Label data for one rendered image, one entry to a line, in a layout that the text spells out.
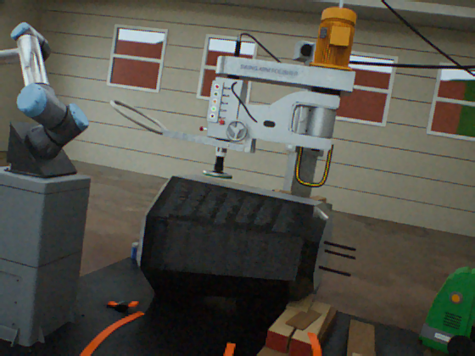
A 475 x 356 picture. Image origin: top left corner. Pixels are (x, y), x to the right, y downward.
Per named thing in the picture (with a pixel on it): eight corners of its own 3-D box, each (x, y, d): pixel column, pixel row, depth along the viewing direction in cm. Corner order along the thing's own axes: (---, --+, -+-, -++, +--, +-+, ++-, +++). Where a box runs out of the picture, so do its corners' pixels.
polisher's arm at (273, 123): (326, 165, 294) (339, 97, 290) (327, 167, 272) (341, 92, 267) (227, 148, 307) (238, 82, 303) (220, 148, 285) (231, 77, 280)
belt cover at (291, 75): (349, 101, 291) (353, 78, 289) (351, 97, 266) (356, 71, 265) (219, 82, 308) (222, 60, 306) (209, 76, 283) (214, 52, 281)
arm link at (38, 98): (69, 116, 198) (46, 32, 238) (41, 97, 184) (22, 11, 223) (45, 134, 200) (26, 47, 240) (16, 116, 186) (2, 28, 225)
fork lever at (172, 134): (255, 153, 303) (256, 147, 303) (251, 153, 284) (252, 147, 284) (168, 136, 315) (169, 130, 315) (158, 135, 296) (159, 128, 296)
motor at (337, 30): (349, 77, 291) (359, 21, 287) (352, 69, 261) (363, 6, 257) (310, 72, 296) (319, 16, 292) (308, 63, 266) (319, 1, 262)
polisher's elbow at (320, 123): (302, 135, 294) (307, 108, 292) (328, 139, 294) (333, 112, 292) (305, 135, 275) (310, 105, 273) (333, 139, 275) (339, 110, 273)
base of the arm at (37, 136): (41, 159, 205) (56, 148, 203) (21, 128, 204) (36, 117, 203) (61, 158, 223) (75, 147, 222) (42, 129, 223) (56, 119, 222)
